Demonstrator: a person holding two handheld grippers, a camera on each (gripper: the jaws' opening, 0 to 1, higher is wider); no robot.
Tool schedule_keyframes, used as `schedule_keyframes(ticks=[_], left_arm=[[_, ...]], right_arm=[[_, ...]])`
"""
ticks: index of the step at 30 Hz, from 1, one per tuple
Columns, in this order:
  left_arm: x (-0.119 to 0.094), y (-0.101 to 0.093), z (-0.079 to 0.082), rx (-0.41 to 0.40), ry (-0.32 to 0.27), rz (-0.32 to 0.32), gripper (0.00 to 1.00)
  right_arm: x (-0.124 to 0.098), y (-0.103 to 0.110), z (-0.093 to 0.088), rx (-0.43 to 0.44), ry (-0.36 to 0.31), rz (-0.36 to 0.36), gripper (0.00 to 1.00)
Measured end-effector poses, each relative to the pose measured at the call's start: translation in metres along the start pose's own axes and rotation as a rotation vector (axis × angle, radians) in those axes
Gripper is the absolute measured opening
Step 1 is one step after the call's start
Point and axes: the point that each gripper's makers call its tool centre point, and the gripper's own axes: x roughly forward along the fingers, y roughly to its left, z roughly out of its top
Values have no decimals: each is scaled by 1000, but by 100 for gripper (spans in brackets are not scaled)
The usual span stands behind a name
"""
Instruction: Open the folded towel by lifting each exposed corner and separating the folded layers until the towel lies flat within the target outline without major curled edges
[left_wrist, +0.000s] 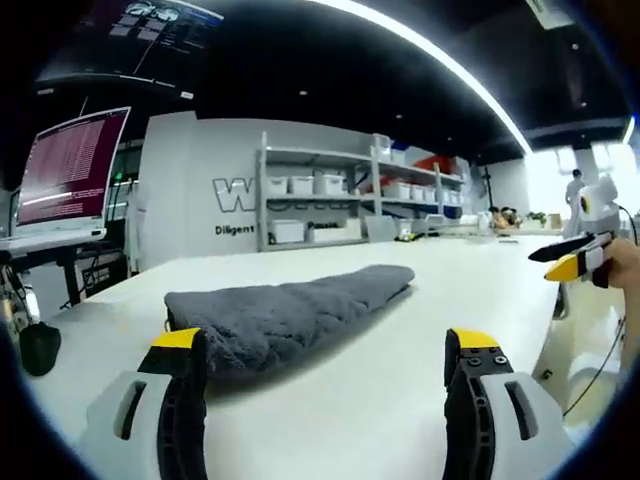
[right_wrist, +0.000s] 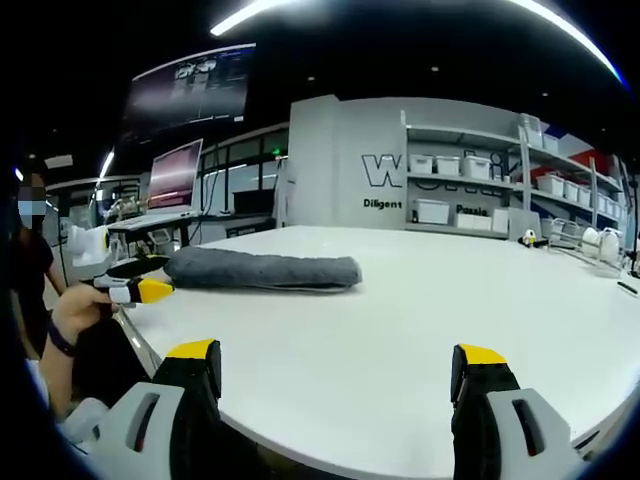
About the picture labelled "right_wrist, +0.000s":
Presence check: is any dark wristband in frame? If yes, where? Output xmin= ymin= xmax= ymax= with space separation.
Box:
xmin=46 ymin=319 xmax=82 ymax=358

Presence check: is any white standing desk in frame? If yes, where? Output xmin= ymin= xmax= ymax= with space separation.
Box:
xmin=106 ymin=211 xmax=202 ymax=234

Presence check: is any black tripod stand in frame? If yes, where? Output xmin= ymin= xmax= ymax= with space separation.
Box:
xmin=626 ymin=173 xmax=640 ymax=275

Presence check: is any grey plush towel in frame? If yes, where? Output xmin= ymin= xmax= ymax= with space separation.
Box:
xmin=163 ymin=246 xmax=364 ymax=296

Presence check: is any ceiling light strip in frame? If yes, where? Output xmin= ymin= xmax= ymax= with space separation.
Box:
xmin=209 ymin=0 xmax=314 ymax=37

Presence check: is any grey metal shelf unit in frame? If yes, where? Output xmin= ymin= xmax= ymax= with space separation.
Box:
xmin=401 ymin=109 xmax=627 ymax=241

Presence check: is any group of white storage boxes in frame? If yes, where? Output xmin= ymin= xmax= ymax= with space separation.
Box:
xmin=409 ymin=117 xmax=626 ymax=232

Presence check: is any person's left hand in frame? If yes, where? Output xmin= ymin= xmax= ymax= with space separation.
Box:
xmin=51 ymin=283 xmax=124 ymax=346

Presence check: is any white hanging coat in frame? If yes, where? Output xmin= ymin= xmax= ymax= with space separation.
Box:
xmin=273 ymin=157 xmax=296 ymax=229

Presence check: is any idle white gripper device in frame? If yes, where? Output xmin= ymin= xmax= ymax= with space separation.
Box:
xmin=516 ymin=228 xmax=549 ymax=249

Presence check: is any large dark wall screen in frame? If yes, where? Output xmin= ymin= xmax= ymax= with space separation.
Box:
xmin=121 ymin=42 xmax=258 ymax=139

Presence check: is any wire dish rack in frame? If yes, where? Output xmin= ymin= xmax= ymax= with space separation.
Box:
xmin=548 ymin=218 xmax=627 ymax=277

